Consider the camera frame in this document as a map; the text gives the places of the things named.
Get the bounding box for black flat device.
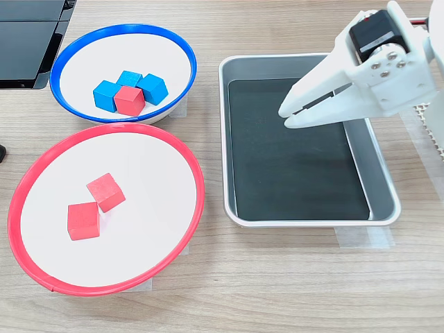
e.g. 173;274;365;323
0;0;78;90

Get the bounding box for red-rimmed white plate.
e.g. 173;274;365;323
7;123;205;298

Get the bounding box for pale perforated base plate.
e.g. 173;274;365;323
412;101;444;162

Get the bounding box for black mat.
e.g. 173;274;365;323
228;78;371;222

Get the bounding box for blue cube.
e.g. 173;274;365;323
135;73;169;106
92;80;121;113
115;70;144;88

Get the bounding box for steel tray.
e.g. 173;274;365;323
218;52;402;229

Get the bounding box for red cube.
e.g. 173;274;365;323
67;201;101;241
113;85;146;117
86;172;126;214

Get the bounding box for blue-rimmed white plate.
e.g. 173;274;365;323
49;23;198;125

